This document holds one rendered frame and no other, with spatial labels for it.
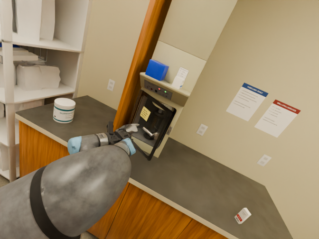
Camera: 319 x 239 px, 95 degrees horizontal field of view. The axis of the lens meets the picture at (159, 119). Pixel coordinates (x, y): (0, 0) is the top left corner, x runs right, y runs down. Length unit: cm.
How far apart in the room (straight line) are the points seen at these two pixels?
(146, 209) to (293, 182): 138
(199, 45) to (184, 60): 11
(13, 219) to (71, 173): 7
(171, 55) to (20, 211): 91
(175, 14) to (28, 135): 129
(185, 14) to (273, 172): 154
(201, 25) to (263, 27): 61
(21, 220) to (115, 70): 147
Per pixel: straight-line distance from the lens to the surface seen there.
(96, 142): 70
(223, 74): 140
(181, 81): 88
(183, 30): 98
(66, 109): 123
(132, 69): 96
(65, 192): 23
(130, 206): 121
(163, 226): 124
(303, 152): 179
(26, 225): 26
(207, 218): 107
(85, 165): 24
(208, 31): 97
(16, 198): 27
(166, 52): 98
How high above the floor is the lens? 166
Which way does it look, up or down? 24 degrees down
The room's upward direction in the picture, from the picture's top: 24 degrees clockwise
